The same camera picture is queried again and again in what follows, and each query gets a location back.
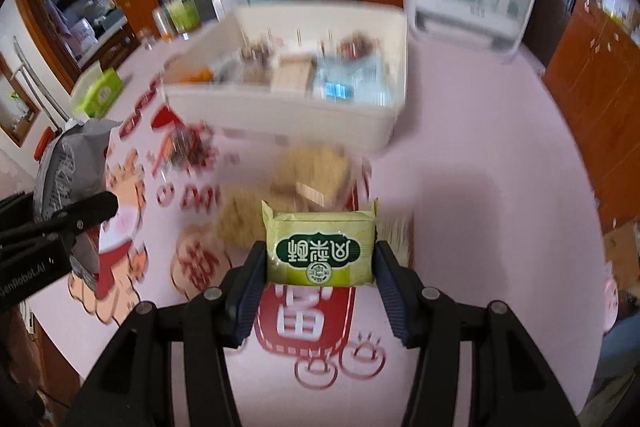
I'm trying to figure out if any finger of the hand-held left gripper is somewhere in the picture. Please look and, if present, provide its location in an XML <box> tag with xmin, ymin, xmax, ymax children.
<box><xmin>0</xmin><ymin>191</ymin><xmax>120</xmax><ymax>258</ymax></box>

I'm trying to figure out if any orange snack packet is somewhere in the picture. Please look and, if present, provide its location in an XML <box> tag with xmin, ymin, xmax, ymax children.
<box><xmin>180</xmin><ymin>64</ymin><xmax>216</xmax><ymax>85</ymax></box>

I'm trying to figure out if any large light blue snack packet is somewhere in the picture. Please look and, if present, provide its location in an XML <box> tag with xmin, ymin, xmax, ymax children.
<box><xmin>312</xmin><ymin>57</ymin><xmax>396</xmax><ymax>105</ymax></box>

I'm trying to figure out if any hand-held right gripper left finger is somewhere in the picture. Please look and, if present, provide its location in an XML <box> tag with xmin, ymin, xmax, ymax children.
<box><xmin>65</xmin><ymin>241</ymin><xmax>268</xmax><ymax>427</ymax></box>

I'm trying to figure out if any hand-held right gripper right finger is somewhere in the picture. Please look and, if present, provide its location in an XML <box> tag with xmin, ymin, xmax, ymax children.
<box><xmin>374</xmin><ymin>241</ymin><xmax>583</xmax><ymax>427</ymax></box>

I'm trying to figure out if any open cardboard box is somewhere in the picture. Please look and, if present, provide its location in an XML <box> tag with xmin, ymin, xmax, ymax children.
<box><xmin>602</xmin><ymin>219</ymin><xmax>640</xmax><ymax>288</ymax></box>

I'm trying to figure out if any small green snack packet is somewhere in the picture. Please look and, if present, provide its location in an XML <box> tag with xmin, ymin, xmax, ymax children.
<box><xmin>261</xmin><ymin>199</ymin><xmax>380</xmax><ymax>288</ymax></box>

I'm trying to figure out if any small metal tin can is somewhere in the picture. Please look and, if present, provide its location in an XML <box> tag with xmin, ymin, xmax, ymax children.
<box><xmin>152</xmin><ymin>7</ymin><xmax>173</xmax><ymax>40</ymax></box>

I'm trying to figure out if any beige wafer packet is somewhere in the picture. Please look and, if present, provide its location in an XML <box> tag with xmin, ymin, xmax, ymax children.
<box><xmin>272</xmin><ymin>54</ymin><xmax>316</xmax><ymax>92</ymax></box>

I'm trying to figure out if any red and dark snack packet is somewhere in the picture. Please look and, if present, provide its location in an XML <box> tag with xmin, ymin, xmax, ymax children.
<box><xmin>150</xmin><ymin>127</ymin><xmax>216</xmax><ymax>178</ymax></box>

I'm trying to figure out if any white printed snack packet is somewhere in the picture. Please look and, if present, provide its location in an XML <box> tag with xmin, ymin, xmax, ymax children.
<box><xmin>32</xmin><ymin>119</ymin><xmax>123</xmax><ymax>290</ymax></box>

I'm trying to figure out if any small clear nut packet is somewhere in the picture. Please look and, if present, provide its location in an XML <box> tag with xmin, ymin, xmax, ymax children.
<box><xmin>245</xmin><ymin>39</ymin><xmax>273</xmax><ymax>62</ymax></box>

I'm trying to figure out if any red lidded container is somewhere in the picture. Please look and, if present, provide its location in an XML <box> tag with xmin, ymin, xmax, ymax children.
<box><xmin>34</xmin><ymin>127</ymin><xmax>53</xmax><ymax>162</ymax></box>

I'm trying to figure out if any white plastic storage bin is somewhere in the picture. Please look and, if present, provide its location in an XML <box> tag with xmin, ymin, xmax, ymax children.
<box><xmin>162</xmin><ymin>4</ymin><xmax>408</xmax><ymax>152</ymax></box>

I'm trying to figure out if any green tissue box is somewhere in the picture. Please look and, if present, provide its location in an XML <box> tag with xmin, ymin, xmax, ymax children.
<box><xmin>70</xmin><ymin>67</ymin><xmax>125</xmax><ymax>118</ymax></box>

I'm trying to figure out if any kitchen counter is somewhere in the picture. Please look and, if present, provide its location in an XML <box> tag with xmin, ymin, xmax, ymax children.
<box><xmin>50</xmin><ymin>0</ymin><xmax>131</xmax><ymax>68</ymax></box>

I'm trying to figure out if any glass bottle with green label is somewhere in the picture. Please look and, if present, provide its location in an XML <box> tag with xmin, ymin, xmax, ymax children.
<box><xmin>165</xmin><ymin>0</ymin><xmax>198</xmax><ymax>32</ymax></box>

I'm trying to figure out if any nut packet with red edge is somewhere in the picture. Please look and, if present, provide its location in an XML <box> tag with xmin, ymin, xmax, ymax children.
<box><xmin>337</xmin><ymin>32</ymin><xmax>383</xmax><ymax>60</ymax></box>

